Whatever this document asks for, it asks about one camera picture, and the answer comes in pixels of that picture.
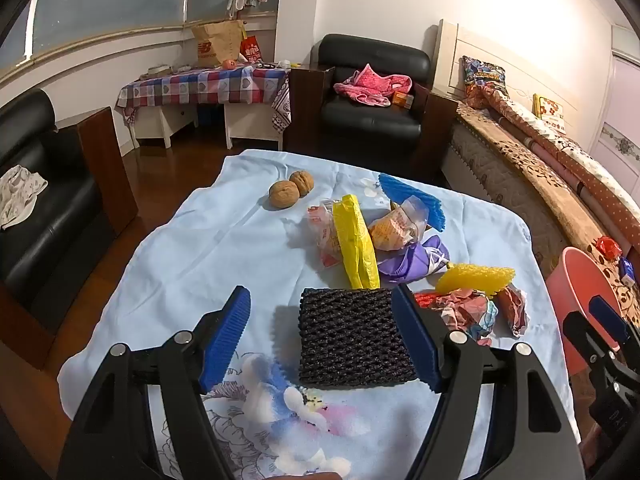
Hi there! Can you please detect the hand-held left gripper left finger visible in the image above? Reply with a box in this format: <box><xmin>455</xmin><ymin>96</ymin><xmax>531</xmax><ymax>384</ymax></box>
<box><xmin>56</xmin><ymin>285</ymin><xmax>252</xmax><ymax>480</ymax></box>

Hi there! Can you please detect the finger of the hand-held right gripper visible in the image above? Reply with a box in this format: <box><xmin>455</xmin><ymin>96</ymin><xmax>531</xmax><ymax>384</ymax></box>
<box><xmin>588</xmin><ymin>295</ymin><xmax>631</xmax><ymax>352</ymax></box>
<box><xmin>562</xmin><ymin>312</ymin><xmax>622</xmax><ymax>377</ymax></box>

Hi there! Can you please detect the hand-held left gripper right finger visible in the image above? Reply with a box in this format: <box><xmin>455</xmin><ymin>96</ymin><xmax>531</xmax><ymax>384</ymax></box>
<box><xmin>391</xmin><ymin>284</ymin><xmax>587</xmax><ymax>480</ymax></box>

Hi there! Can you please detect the pink plastic bucket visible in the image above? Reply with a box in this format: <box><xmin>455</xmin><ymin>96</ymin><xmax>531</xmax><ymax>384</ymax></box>
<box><xmin>545</xmin><ymin>246</ymin><xmax>626</xmax><ymax>376</ymax></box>

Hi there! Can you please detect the colourful paper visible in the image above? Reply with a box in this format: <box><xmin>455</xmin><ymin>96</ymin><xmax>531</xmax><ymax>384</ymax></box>
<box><xmin>432</xmin><ymin>288</ymin><xmax>499</xmax><ymax>346</ymax></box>

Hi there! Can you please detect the black foam net sleeve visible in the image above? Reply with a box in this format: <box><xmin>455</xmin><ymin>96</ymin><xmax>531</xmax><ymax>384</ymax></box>
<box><xmin>298</xmin><ymin>287</ymin><xmax>420</xmax><ymax>390</ymax></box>

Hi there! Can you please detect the reddish brown paper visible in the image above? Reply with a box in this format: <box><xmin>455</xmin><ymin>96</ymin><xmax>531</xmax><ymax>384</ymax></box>
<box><xmin>495</xmin><ymin>284</ymin><xmax>529</xmax><ymax>337</ymax></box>

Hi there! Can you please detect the purple plastic bag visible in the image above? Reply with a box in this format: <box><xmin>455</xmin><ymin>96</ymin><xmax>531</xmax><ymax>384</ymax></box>
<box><xmin>376</xmin><ymin>235</ymin><xmax>451</xmax><ymax>283</ymax></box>

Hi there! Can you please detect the yellow foam net sleeve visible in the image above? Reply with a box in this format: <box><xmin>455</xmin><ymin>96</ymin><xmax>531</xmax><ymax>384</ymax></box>
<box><xmin>435</xmin><ymin>262</ymin><xmax>516</xmax><ymax>297</ymax></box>

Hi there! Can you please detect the clear bag with orange print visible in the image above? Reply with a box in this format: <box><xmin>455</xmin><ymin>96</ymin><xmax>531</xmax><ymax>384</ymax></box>
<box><xmin>368</xmin><ymin>195</ymin><xmax>431</xmax><ymax>252</ymax></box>

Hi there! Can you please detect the yellow plastic bag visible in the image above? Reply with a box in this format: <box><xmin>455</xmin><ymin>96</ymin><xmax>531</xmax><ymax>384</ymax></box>
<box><xmin>333</xmin><ymin>195</ymin><xmax>379</xmax><ymax>290</ymax></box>

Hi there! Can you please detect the clear wrapper with red print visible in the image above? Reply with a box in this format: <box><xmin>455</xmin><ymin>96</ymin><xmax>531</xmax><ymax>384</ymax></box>
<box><xmin>306</xmin><ymin>199</ymin><xmax>346</xmax><ymax>271</ymax></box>

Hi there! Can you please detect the blue foam net sleeve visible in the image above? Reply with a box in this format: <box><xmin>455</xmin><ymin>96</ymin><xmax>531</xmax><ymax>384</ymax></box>
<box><xmin>378</xmin><ymin>173</ymin><xmax>446</xmax><ymax>232</ymax></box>

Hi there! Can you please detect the red snack packet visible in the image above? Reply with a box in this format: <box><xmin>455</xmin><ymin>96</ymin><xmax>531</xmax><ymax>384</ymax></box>
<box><xmin>595</xmin><ymin>236</ymin><xmax>623</xmax><ymax>261</ymax></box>

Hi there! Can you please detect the light blue floral tablecloth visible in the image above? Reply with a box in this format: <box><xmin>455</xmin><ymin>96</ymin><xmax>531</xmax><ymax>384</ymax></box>
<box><xmin>57</xmin><ymin>149</ymin><xmax>583</xmax><ymax>480</ymax></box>

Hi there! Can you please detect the brown leaf pattern blanket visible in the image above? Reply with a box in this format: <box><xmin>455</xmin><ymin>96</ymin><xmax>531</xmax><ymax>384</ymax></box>
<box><xmin>457</xmin><ymin>105</ymin><xmax>640</xmax><ymax>321</ymax></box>

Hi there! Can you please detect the polka dot quilt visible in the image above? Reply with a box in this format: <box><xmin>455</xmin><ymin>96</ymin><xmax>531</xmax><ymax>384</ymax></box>
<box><xmin>467</xmin><ymin>80</ymin><xmax>640</xmax><ymax>261</ymax></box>

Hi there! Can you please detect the black leather sofa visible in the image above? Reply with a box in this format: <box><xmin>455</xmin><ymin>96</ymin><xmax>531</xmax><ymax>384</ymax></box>
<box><xmin>0</xmin><ymin>89</ymin><xmax>139</xmax><ymax>371</ymax></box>

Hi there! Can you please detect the lilac wardrobe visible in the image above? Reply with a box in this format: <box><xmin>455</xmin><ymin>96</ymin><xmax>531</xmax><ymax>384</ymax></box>
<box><xmin>590</xmin><ymin>25</ymin><xmax>640</xmax><ymax>171</ymax></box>

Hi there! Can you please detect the cream bed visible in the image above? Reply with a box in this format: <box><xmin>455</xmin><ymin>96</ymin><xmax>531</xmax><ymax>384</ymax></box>
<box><xmin>432</xmin><ymin>19</ymin><xmax>640</xmax><ymax>321</ymax></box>

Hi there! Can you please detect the yellow floral pillow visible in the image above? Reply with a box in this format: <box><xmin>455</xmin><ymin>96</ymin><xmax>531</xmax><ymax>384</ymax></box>
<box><xmin>531</xmin><ymin>93</ymin><xmax>567</xmax><ymax>134</ymax></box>

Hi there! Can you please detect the white side table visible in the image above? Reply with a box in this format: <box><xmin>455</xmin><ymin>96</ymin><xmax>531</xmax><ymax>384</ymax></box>
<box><xmin>131</xmin><ymin>102</ymin><xmax>286</xmax><ymax>150</ymax></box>

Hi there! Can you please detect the black leather armchair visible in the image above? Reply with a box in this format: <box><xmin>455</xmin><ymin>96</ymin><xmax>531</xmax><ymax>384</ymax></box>
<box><xmin>287</xmin><ymin>34</ymin><xmax>458</xmax><ymax>176</ymax></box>

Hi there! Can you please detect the white patterned cloth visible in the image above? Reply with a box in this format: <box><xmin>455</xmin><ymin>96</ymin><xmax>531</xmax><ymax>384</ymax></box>
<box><xmin>0</xmin><ymin>165</ymin><xmax>49</xmax><ymax>231</ymax></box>

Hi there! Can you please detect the pink dotted clothing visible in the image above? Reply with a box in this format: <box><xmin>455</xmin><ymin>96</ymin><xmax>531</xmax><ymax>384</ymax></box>
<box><xmin>333</xmin><ymin>64</ymin><xmax>413</xmax><ymax>108</ymax></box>

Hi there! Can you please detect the cartoon print pillow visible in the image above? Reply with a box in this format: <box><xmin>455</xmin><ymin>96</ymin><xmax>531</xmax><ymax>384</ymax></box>
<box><xmin>461</xmin><ymin>55</ymin><xmax>510</xmax><ymax>98</ymax></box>

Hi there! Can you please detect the red gift bag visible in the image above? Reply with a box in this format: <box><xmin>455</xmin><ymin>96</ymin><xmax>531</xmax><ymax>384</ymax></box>
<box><xmin>240</xmin><ymin>35</ymin><xmax>263</xmax><ymax>63</ymax></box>

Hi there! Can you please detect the brown paper bag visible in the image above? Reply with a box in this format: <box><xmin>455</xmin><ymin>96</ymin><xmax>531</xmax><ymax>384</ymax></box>
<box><xmin>191</xmin><ymin>20</ymin><xmax>244</xmax><ymax>68</ymax></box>

